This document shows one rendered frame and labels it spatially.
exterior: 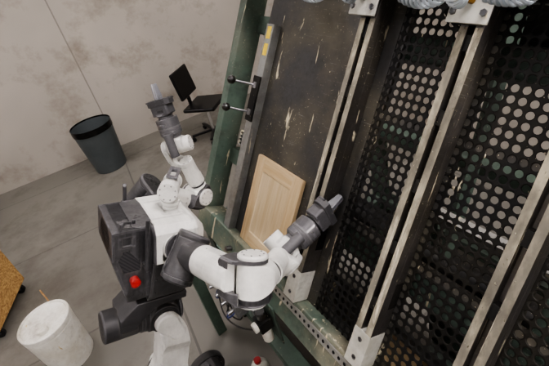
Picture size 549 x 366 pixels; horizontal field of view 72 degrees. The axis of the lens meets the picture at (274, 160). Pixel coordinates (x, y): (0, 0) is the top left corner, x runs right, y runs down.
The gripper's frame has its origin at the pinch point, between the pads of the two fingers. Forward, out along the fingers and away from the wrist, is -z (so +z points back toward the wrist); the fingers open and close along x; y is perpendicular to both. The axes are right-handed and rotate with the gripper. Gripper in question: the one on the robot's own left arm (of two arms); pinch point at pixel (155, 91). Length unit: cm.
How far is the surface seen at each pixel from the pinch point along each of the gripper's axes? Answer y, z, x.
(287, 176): -10, 45, 40
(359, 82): -3, 14, 78
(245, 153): -23.5, 37.6, 15.2
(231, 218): -16, 66, 1
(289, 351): -16, 147, 8
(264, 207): -11, 59, 24
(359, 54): -7, 6, 79
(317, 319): 19, 89, 52
